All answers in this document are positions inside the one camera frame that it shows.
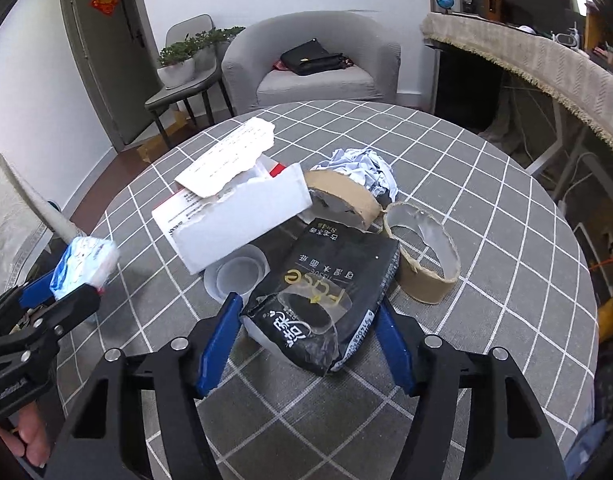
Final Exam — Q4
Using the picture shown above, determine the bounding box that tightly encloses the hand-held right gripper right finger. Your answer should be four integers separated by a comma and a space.
373, 298, 569, 480

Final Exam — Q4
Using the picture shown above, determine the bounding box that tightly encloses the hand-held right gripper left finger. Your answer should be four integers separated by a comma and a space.
45, 291, 245, 480

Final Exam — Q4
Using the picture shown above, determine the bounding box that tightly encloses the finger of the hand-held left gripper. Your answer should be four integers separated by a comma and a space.
32, 285, 102, 340
0, 270, 60, 329

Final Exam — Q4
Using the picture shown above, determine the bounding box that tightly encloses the blue white tissue packet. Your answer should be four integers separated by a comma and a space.
50, 236, 121, 297

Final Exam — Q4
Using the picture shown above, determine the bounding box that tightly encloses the black tissue packet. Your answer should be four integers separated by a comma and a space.
239, 217, 401, 377

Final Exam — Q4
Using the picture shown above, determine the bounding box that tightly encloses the person's left hand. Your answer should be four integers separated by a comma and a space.
0, 401, 53, 469

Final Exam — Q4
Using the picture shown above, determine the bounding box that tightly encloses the brown tape roll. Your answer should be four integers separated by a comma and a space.
383, 201, 461, 306
297, 170, 382, 233

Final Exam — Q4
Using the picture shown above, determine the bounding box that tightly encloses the clear plastic lid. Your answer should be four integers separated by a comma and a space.
204, 244, 270, 305

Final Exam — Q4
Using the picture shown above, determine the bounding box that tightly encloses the torn white cardboard box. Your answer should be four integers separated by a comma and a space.
151, 117, 313, 275

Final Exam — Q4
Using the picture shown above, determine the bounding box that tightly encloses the flat cardboard box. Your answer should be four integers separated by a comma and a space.
136, 110, 192, 163

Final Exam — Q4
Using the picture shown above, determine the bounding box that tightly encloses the crumpled white paper ball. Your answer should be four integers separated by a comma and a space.
310, 147, 401, 207

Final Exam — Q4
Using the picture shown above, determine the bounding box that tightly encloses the grey door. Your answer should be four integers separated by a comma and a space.
59, 0, 160, 151

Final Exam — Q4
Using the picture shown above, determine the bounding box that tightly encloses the grey dining chair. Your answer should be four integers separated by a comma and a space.
145, 14, 237, 148

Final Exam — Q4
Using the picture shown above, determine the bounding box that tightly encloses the potted plant in white pot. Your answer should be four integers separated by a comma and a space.
157, 37, 197, 90

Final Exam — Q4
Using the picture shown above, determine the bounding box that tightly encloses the black cabinet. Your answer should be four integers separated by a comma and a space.
433, 45, 507, 133

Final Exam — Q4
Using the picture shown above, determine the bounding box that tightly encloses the grey armchair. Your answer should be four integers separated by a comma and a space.
221, 11, 402, 115

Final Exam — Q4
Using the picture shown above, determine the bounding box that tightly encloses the small potted plant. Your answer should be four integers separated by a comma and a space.
186, 30, 218, 72
214, 26, 246, 61

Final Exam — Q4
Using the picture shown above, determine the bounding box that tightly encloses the black handbag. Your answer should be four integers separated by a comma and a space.
280, 38, 348, 77

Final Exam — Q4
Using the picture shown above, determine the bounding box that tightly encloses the beige fringed desk cloth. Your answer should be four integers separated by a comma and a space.
420, 10, 613, 161

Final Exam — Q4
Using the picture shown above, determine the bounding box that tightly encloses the dark brown box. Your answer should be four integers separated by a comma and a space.
471, 0, 502, 21

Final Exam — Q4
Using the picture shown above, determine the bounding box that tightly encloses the black monitor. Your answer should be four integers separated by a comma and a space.
500, 0, 572, 28

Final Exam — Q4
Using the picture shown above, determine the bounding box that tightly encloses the white desk frame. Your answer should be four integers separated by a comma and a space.
526, 95, 603, 196

